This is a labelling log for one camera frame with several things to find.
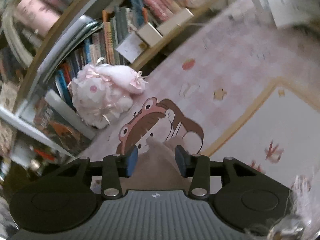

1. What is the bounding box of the white metal wooden bookshelf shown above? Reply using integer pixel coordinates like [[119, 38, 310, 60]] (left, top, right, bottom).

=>
[[0, 0, 241, 156]]

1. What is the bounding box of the Harry Potter book box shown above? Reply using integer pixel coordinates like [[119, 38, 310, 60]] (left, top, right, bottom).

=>
[[20, 89, 97, 157]]

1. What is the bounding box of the flat white box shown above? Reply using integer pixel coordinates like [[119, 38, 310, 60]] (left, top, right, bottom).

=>
[[157, 8, 194, 36]]

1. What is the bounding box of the cream pen holder box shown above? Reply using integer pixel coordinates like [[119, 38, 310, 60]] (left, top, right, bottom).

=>
[[137, 22, 163, 47]]

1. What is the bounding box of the pink white plush bunny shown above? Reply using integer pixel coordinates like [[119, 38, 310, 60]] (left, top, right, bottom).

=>
[[68, 57, 148, 129]]

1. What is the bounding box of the white box on shelf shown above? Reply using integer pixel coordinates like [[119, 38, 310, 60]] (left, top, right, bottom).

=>
[[116, 32, 148, 63]]

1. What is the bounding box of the white paper sheet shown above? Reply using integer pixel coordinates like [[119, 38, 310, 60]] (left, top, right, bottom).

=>
[[267, 0, 319, 29]]

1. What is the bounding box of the lavender and beige sweater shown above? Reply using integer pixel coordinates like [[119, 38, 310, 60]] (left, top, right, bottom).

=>
[[120, 137, 191, 193]]

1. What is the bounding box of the pink checkered cartoon desk mat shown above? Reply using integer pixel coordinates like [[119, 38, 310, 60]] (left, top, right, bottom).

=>
[[80, 0, 320, 230]]

